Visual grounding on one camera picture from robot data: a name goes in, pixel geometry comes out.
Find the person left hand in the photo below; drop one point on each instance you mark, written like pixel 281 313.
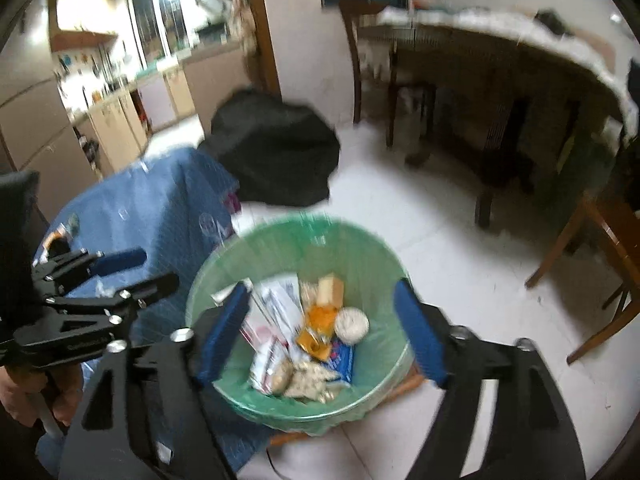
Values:
pixel 20 385

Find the white printed wrapper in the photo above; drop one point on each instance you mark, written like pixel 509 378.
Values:
pixel 275 311

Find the kitchen counter cabinets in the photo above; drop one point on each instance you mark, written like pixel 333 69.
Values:
pixel 124 121

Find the silver refrigerator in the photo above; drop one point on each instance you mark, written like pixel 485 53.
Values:
pixel 35 128

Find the dark wooden chair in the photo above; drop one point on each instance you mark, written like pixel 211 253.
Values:
pixel 372 65

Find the black cloth covered bundle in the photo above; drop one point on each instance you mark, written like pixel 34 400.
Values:
pixel 281 154

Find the small wooden stool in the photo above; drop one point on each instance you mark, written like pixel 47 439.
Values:
pixel 607 230

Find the blue snack packet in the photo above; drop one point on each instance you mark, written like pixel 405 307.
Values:
pixel 341 361

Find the grey fuzzy ball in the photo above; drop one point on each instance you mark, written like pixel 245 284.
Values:
pixel 351 326

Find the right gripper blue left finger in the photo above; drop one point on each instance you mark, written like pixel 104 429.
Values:
pixel 217 328

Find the dark wooden dining table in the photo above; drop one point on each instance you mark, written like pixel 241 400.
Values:
pixel 506 107

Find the gold foil snack wrapper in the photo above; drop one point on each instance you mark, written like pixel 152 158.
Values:
pixel 315 337

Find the white cloth on table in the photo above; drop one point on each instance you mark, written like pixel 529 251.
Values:
pixel 523 30

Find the blue star patterned tablecloth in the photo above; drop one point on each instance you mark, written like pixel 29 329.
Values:
pixel 143 414

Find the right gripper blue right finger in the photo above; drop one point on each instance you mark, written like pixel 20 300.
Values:
pixel 427 348

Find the red beige snack bag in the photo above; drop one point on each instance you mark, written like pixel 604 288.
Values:
pixel 272 369

